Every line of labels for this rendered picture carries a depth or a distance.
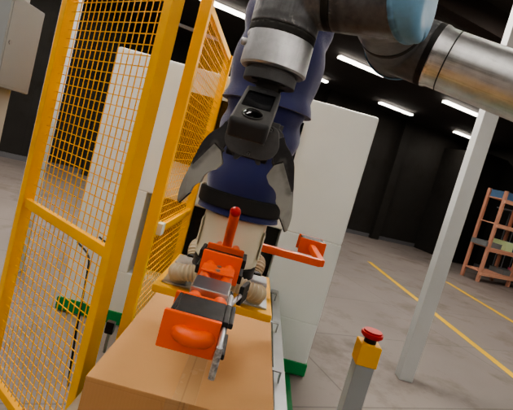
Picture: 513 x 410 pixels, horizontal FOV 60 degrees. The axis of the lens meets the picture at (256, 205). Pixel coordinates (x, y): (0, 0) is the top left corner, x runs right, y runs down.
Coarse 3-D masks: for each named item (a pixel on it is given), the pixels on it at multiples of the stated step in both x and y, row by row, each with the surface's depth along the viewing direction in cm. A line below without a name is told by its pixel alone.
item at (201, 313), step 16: (176, 304) 57; (192, 304) 58; (208, 304) 60; (224, 304) 62; (176, 320) 55; (192, 320) 55; (208, 320) 55; (160, 336) 55; (192, 352) 55; (208, 352) 55
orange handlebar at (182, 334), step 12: (276, 252) 122; (288, 252) 122; (312, 252) 135; (204, 264) 83; (312, 264) 122; (204, 276) 77; (228, 276) 80; (180, 336) 53; (192, 336) 53; (204, 336) 54; (204, 348) 54
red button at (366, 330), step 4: (364, 328) 140; (368, 328) 141; (372, 328) 142; (364, 332) 138; (368, 332) 138; (372, 332) 138; (376, 332) 139; (380, 332) 140; (364, 336) 139; (368, 336) 137; (372, 336) 137; (376, 336) 137; (380, 336) 138; (364, 340) 140; (368, 340) 139; (372, 340) 138; (376, 340) 138; (380, 340) 137; (372, 344) 139
